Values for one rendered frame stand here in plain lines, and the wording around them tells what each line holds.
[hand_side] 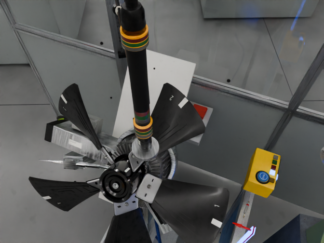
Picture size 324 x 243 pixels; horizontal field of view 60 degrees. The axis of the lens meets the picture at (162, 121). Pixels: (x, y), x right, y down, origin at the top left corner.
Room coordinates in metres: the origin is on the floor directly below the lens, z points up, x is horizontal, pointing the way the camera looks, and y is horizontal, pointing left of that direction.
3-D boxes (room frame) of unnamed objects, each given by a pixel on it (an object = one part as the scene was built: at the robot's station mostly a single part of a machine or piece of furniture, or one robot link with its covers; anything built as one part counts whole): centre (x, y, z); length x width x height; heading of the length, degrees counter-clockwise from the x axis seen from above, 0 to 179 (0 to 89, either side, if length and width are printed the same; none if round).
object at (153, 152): (0.37, 0.04, 1.49); 0.09 x 0.07 x 0.10; 12
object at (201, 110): (0.93, -0.20, 0.87); 0.08 x 0.08 x 0.02; 65
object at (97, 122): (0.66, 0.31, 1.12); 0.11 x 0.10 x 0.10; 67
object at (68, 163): (0.51, 0.36, 1.08); 0.07 x 0.04 x 0.06; 77
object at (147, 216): (0.38, 0.07, 0.91); 0.12 x 0.08 x 0.12; 157
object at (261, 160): (0.49, -0.40, 1.02); 0.16 x 0.10 x 0.11; 157
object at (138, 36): (0.36, 0.04, 1.79); 0.04 x 0.04 x 0.03
